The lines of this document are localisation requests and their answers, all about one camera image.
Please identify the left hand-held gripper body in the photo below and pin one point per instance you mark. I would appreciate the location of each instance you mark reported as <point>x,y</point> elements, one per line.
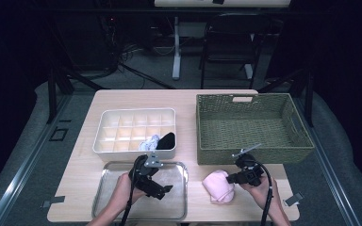
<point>143,179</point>

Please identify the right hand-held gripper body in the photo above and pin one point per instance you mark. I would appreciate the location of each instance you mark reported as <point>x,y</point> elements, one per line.
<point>251,175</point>

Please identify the pink sock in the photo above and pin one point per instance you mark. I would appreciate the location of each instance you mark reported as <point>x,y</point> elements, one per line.
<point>218,188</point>

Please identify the light blue sock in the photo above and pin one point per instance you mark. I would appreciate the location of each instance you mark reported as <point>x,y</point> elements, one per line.
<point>148,143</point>

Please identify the black sock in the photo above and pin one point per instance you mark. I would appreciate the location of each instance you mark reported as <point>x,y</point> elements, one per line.
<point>166,142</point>

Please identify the white divided organizer box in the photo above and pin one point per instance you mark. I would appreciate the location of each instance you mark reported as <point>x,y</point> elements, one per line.
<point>132,125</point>

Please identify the green woven basket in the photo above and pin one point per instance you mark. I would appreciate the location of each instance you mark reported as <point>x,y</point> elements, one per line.
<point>251,106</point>

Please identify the person's right hand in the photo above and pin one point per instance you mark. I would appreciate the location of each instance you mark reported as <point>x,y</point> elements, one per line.
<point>262,194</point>

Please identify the person's left hand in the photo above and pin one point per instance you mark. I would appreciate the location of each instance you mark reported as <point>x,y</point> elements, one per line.
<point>124,191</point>

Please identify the metal tray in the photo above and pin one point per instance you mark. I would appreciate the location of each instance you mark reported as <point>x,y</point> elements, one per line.
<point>172,207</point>

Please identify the grey tape strip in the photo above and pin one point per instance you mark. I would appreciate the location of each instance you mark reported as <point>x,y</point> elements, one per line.
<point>55,200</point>
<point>293,199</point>

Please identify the black metal stand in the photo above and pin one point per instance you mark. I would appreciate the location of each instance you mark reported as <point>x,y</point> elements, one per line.
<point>309,100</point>
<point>52,94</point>

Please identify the white desk leg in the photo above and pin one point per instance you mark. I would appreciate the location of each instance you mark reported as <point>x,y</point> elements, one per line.
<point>176,56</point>

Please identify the black folding chair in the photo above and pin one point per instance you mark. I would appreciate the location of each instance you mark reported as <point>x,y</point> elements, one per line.
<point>232,47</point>

